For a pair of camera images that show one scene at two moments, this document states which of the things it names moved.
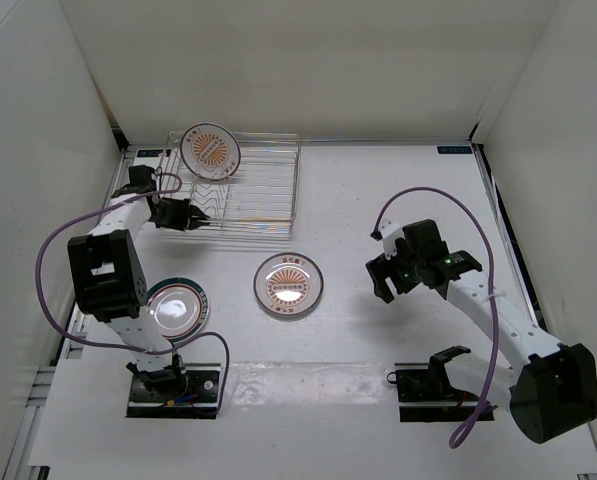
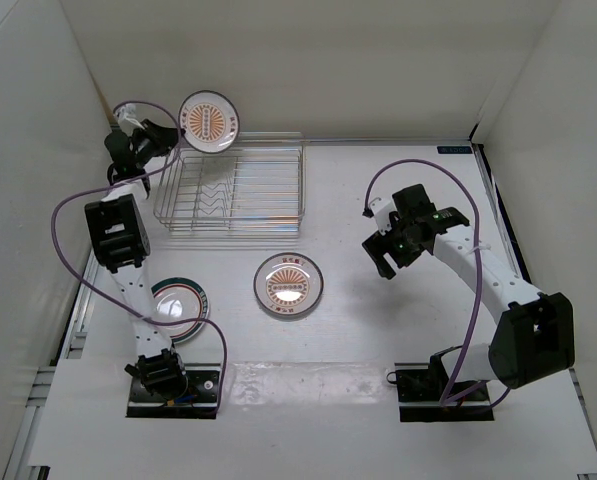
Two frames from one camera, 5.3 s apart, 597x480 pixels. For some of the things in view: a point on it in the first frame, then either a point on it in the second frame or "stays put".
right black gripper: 381,269 -> 378,245
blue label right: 454,150 stays put
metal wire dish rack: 256,202 stays put
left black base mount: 198,400 stays put
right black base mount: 425,393 stays put
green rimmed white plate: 177,307 stays put
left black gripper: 183,221 -> 162,137
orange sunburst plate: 288,284 stays put
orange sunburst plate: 210,150 -> 210,121
